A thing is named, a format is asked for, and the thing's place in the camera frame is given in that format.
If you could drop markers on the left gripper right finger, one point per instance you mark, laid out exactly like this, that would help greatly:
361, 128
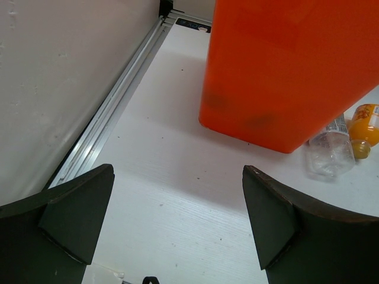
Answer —
300, 239

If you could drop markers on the clear bottle white label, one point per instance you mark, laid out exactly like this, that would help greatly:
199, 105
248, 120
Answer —
330, 150

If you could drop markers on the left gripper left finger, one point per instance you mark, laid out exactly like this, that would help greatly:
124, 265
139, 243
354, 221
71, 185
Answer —
51, 237

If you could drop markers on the orange plastic bin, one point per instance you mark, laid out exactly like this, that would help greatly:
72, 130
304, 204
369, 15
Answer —
277, 72

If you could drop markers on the orange juice bottle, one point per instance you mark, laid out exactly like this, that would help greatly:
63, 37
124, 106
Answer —
363, 130

